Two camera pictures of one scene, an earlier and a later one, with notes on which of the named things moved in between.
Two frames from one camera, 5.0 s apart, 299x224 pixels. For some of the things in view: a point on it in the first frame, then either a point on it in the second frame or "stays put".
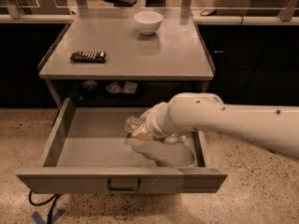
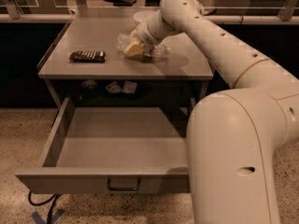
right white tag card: x=130 y=88 stays put
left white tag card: x=114 y=88 stays put
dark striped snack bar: x=89 y=56 stays put
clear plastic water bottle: x=135 y=122 → x=125 y=41
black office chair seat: x=120 y=1 stays put
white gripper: x=154 y=120 → x=144 y=34
